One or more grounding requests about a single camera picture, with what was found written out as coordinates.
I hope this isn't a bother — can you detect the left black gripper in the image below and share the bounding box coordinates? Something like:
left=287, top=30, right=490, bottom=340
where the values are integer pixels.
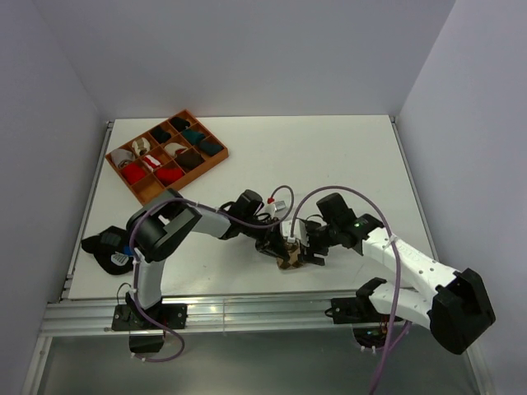
left=241, top=216, right=288, bottom=262

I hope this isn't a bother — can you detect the beige argyle sock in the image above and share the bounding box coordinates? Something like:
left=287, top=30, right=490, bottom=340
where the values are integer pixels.
left=277, top=244, right=304, bottom=271

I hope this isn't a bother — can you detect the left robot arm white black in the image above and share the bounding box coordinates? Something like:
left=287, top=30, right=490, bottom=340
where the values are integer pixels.
left=127, top=188, right=288, bottom=328

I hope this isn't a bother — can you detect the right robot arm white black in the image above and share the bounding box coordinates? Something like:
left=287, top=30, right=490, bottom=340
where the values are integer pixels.
left=284, top=193, right=496, bottom=355

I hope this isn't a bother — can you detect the dark green rolled sock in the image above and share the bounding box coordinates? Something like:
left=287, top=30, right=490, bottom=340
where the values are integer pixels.
left=198, top=140, right=224, bottom=156

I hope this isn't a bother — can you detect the teal rolled sock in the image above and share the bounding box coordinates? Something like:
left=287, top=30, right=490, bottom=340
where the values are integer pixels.
left=180, top=128, right=206, bottom=146

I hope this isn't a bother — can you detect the orange divided sock tray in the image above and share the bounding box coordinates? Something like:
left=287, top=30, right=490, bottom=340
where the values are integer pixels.
left=105, top=109, right=229, bottom=205

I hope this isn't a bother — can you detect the white red rolled sock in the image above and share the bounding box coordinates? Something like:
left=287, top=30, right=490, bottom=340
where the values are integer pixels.
left=164, top=142, right=188, bottom=158

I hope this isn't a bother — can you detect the red white striped sock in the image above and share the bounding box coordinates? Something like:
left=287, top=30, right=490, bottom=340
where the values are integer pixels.
left=142, top=155, right=163, bottom=172

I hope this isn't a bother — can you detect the black rolled sock far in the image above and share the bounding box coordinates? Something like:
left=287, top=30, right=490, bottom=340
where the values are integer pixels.
left=169, top=117, right=191, bottom=132

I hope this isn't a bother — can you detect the black rolled sock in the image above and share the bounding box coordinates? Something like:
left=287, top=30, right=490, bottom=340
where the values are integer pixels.
left=169, top=117, right=191, bottom=132
left=149, top=126, right=172, bottom=144

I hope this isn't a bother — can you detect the black rolled sock middle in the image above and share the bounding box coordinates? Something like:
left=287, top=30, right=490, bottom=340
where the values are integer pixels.
left=149, top=126, right=172, bottom=144

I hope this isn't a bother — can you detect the beige brown rolled sock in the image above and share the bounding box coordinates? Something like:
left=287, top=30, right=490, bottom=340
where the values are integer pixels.
left=131, top=137, right=152, bottom=156

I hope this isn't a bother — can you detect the grey rolled sock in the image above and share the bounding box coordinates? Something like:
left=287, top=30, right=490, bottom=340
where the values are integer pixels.
left=110, top=148, right=136, bottom=170

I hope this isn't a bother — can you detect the black blue patterned sock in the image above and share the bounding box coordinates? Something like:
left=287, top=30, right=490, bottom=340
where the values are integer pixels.
left=81, top=225, right=133, bottom=276

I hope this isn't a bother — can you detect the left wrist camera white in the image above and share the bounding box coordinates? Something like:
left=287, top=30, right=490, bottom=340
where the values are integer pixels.
left=265, top=197, right=287, bottom=216

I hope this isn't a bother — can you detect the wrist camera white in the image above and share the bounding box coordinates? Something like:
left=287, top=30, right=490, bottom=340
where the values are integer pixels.
left=280, top=220, right=309, bottom=246
left=265, top=197, right=287, bottom=216

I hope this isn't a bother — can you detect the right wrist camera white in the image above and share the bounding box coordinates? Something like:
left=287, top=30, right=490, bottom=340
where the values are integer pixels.
left=280, top=220, right=309, bottom=246

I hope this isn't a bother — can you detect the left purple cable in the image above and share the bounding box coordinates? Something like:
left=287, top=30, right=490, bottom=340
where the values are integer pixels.
left=128, top=185, right=296, bottom=364

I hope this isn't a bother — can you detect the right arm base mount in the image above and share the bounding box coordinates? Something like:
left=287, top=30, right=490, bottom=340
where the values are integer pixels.
left=324, top=297, right=389, bottom=351

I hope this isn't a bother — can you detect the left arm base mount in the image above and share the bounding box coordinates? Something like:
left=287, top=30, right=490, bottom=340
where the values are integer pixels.
left=110, top=301, right=188, bottom=356

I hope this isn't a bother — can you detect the aluminium rail frame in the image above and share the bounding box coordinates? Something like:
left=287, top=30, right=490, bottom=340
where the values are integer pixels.
left=20, top=117, right=495, bottom=395

